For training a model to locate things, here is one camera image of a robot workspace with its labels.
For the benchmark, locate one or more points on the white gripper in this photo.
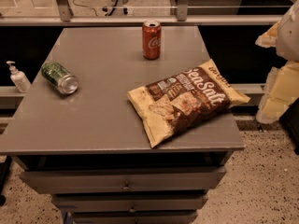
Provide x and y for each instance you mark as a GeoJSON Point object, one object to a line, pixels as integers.
{"type": "Point", "coordinates": [290, 36]}

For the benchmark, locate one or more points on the green soda can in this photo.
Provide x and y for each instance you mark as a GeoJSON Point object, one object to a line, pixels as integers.
{"type": "Point", "coordinates": [59, 77]}

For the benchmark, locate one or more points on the red cola can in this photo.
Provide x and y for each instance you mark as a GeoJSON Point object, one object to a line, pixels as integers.
{"type": "Point", "coordinates": [151, 38]}

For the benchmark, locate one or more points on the sea salt chips bag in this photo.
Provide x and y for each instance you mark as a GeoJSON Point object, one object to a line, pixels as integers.
{"type": "Point", "coordinates": [174, 104]}

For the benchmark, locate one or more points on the top drawer knob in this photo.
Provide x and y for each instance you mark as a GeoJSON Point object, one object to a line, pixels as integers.
{"type": "Point", "coordinates": [126, 187]}

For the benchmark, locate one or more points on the drawer knob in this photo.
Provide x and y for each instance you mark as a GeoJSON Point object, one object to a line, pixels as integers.
{"type": "Point", "coordinates": [126, 187]}
{"type": "Point", "coordinates": [132, 209]}

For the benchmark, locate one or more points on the grey drawer cabinet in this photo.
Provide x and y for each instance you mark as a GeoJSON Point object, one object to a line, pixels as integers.
{"type": "Point", "coordinates": [81, 149]}

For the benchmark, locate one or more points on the white pump sanitizer bottle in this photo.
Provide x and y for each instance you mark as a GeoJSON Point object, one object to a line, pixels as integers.
{"type": "Point", "coordinates": [19, 79]}

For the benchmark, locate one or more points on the metal railing frame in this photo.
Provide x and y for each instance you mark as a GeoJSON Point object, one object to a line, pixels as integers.
{"type": "Point", "coordinates": [134, 12]}

